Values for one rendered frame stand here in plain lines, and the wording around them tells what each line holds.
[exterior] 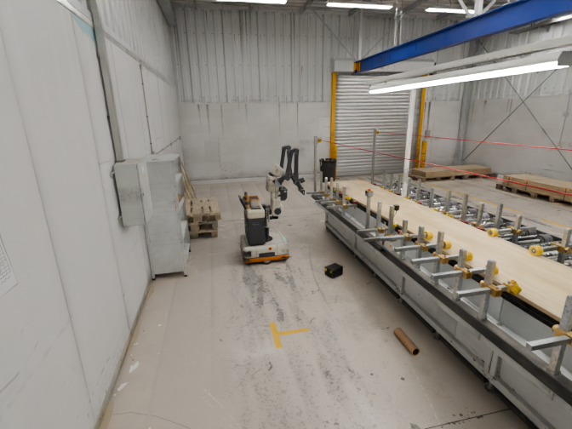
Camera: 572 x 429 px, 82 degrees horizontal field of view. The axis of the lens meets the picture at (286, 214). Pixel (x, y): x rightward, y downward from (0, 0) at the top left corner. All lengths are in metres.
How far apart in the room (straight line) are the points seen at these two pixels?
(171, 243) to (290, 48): 7.92
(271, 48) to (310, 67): 1.31
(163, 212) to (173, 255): 0.60
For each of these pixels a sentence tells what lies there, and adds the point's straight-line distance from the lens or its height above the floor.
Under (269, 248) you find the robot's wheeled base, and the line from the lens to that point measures 4.67.
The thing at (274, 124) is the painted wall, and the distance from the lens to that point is 10.72.
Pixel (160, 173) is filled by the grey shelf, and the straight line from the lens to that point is 4.27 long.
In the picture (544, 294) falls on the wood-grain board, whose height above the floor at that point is 0.90.
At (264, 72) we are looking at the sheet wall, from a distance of 10.76.
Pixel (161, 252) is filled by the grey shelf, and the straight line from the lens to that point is 4.56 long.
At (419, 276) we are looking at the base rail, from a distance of 3.12.
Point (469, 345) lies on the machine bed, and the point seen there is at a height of 0.21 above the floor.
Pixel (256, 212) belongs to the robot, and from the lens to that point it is 4.51.
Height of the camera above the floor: 2.06
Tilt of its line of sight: 17 degrees down
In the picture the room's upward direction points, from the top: 1 degrees counter-clockwise
